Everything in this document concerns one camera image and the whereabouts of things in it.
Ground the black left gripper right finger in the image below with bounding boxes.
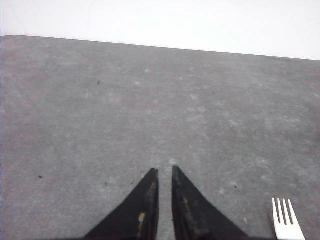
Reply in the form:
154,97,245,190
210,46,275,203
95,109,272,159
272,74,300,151
171,165,250,240

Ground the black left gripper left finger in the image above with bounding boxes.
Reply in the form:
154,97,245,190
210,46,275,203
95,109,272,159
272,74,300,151
83,168,159,240

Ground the white plastic fork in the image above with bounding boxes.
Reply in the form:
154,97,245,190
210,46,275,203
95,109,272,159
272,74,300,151
272,197,306,240

